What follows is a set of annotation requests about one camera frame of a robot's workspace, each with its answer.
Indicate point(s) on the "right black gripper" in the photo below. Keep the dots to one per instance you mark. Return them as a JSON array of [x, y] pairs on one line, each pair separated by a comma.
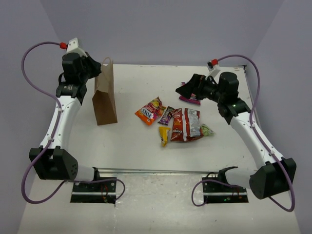
[[195, 86]]

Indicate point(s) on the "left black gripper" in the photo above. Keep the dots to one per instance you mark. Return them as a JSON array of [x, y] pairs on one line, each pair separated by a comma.
[[90, 66]]

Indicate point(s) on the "brown paper bag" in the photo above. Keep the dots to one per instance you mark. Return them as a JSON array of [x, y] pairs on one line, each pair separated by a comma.
[[104, 97]]

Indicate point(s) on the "red Doritos chip bag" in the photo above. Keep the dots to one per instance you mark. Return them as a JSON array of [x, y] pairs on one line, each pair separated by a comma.
[[186, 125]]

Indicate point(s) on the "green snack packet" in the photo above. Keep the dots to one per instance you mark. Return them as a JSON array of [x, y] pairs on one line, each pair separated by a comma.
[[206, 131]]

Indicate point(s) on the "orange Fox's candy bag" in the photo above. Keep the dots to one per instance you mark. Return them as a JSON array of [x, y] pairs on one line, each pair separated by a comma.
[[150, 112]]

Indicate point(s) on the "yellow snack packet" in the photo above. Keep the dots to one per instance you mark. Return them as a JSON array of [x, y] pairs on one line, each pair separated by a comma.
[[163, 132]]

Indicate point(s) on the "purple Fox's candy bag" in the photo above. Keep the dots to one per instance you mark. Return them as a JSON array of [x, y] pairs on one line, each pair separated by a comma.
[[191, 100]]

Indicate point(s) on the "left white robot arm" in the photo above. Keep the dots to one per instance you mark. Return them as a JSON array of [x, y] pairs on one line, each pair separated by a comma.
[[55, 162]]

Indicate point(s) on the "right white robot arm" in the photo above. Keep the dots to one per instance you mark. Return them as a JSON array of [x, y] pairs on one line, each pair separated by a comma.
[[274, 173]]

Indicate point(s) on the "dark purple chocolate bar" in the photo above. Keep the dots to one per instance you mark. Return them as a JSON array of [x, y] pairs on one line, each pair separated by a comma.
[[166, 116]]

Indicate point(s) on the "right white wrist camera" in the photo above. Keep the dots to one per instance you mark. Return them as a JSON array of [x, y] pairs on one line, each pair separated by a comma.
[[213, 67]]

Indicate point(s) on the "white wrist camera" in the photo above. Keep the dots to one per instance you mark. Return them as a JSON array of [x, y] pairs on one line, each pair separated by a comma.
[[73, 46], [213, 67]]

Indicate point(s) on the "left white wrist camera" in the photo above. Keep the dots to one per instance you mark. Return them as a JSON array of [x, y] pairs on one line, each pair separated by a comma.
[[73, 46]]

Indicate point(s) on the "metal table rail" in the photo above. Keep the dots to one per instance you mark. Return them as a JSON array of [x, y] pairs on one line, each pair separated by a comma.
[[146, 172]]

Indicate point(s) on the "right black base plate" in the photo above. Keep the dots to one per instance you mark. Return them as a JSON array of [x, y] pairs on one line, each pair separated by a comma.
[[214, 193]]

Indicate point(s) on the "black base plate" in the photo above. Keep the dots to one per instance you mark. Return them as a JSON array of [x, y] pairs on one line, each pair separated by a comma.
[[104, 192], [214, 193]]

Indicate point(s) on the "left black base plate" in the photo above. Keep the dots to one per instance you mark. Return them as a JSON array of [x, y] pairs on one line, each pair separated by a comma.
[[104, 192]]

